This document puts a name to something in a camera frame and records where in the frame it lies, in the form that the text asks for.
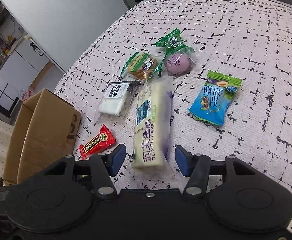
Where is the white door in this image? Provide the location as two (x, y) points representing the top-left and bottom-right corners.
(0, 0), (128, 72)

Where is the purple round pastry packet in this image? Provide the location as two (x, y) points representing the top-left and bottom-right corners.
(163, 46), (195, 76)

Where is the green candy wrapper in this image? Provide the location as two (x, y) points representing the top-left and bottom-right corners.
(155, 28), (194, 54)

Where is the green peanut brittle packet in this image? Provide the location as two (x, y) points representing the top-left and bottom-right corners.
(120, 52), (161, 82)

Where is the cardboard box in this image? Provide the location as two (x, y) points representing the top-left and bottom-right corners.
(3, 89), (81, 186)

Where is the white kitchen cabinet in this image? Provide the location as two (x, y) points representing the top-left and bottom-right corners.
(0, 38), (49, 117)

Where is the white nougat clear packet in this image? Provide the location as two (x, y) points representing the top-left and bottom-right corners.
(95, 80), (140, 121)

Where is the long Runfu cake packet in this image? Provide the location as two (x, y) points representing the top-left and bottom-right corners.
(131, 76), (173, 169)

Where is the red white bag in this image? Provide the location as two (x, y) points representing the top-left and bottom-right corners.
(18, 87), (34, 102)

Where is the red candy wrapper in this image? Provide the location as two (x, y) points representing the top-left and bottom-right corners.
(79, 124), (116, 160)

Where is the blue green plum candy packet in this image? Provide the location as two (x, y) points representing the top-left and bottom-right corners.
(189, 71), (242, 126)

